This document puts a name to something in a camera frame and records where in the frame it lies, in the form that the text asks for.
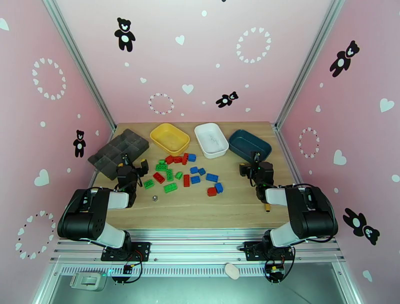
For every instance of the dark grey organizer tray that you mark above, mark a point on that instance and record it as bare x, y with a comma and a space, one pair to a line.
118, 150

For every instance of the aluminium frame post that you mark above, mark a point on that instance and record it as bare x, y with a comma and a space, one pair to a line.
308, 62
80, 62

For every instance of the yellow plastic container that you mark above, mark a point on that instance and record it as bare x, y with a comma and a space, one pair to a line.
168, 137

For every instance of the aluminium rail base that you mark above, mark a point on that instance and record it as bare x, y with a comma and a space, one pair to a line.
200, 247

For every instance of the clear plastic device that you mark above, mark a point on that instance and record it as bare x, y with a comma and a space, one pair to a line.
87, 279

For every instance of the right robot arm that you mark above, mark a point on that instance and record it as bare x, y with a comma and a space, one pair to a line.
309, 215

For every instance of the circuit board with yellow plug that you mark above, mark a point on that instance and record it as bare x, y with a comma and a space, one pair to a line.
275, 271

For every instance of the perforated metal strip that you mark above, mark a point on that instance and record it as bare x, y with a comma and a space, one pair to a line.
187, 271

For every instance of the dark teal plastic container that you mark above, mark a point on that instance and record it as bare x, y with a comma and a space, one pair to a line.
247, 143

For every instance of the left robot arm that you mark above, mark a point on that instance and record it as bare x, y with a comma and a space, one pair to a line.
81, 215

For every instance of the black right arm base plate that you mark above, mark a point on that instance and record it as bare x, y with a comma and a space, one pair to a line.
251, 250

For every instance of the beige oval tag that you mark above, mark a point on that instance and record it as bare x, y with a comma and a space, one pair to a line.
232, 271

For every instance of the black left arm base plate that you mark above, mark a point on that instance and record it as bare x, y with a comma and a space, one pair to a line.
142, 250

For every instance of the white plastic container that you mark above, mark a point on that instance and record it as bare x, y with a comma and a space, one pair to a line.
211, 137

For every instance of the small black circuit board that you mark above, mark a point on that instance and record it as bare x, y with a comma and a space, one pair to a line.
127, 268

